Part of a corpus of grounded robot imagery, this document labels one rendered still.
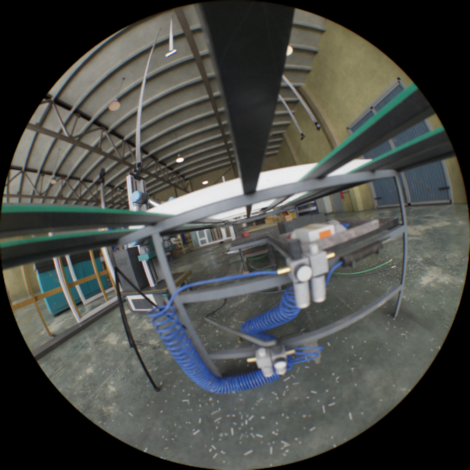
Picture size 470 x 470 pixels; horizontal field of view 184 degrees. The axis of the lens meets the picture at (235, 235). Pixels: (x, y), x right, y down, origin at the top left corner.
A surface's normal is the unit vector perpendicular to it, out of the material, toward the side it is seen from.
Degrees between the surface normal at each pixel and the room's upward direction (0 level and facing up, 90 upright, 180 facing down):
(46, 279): 90
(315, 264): 90
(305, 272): 90
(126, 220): 90
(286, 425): 0
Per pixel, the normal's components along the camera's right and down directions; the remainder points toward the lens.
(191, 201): -0.07, 0.07
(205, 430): -0.26, -0.96
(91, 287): 0.96, -0.25
